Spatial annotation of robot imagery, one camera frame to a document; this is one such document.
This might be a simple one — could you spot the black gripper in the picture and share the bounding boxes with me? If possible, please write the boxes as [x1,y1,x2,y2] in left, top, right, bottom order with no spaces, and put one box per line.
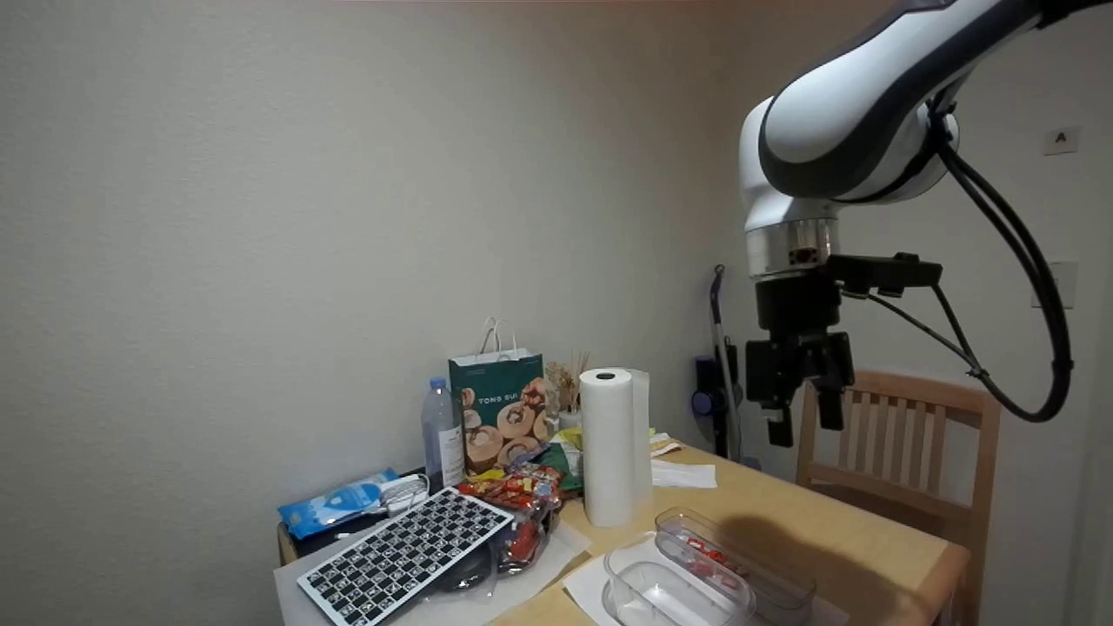
[743,268,859,451]

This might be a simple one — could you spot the red container contents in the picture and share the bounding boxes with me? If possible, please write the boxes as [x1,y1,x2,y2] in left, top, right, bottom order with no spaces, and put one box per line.
[682,532,748,585]

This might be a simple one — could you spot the clear plastic container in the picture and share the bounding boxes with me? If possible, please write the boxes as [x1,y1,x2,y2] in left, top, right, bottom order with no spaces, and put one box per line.
[651,505,818,626]
[597,542,758,626]

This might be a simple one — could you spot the wooden slatted chair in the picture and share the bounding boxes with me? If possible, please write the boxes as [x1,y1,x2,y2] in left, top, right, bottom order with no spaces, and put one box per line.
[792,365,1004,626]

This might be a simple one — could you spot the small white paper note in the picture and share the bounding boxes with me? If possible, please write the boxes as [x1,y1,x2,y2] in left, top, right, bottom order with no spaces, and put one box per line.
[646,457,721,490]

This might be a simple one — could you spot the white paper towel roll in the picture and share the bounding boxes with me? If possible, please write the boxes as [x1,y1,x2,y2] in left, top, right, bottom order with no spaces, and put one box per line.
[577,365,654,532]

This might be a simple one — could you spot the green yellow snack bag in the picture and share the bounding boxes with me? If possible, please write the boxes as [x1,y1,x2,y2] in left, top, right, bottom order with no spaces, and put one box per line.
[534,427,586,498]

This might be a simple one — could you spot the red snack bag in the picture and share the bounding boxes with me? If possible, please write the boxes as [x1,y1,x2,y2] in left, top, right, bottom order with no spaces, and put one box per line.
[455,462,567,576]

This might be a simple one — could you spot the green printed gift bag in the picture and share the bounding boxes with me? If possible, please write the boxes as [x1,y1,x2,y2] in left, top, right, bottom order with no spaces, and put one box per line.
[446,320,564,474]

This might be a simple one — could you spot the clear plastic water bottle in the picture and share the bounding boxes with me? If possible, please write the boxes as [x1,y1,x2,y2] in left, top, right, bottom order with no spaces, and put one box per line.
[418,377,465,494]

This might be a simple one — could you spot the black round dish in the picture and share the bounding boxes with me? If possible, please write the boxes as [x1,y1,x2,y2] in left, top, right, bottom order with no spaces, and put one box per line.
[426,536,515,599]

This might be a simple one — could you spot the silver foil packet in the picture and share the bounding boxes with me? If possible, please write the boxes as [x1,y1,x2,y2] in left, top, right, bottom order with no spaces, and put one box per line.
[380,468,435,515]

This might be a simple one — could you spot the black white checkerboard panel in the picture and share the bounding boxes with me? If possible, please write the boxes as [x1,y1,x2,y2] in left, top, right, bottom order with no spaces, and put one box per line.
[294,485,519,626]

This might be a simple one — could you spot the blue tissue pack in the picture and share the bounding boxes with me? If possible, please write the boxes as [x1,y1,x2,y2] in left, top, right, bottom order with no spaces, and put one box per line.
[275,465,403,551]

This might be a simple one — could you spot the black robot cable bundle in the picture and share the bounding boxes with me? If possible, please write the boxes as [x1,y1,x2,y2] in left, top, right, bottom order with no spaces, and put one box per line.
[861,108,1076,427]

